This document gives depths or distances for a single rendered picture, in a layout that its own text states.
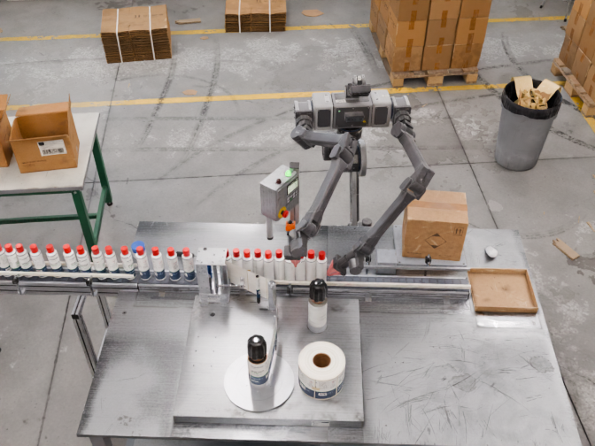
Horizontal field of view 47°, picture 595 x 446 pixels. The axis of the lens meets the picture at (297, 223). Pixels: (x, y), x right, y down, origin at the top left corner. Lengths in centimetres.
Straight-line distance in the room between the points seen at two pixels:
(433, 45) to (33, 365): 427
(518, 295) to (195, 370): 163
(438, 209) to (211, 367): 137
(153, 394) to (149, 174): 275
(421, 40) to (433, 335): 364
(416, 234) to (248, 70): 366
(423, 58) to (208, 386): 424
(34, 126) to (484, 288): 289
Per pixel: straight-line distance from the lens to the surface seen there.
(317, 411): 300
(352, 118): 348
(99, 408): 318
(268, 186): 305
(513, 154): 566
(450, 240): 356
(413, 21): 633
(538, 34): 784
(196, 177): 550
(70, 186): 435
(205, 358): 317
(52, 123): 463
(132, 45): 704
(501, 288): 362
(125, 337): 338
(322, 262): 331
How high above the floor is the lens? 343
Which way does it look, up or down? 43 degrees down
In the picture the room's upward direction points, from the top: straight up
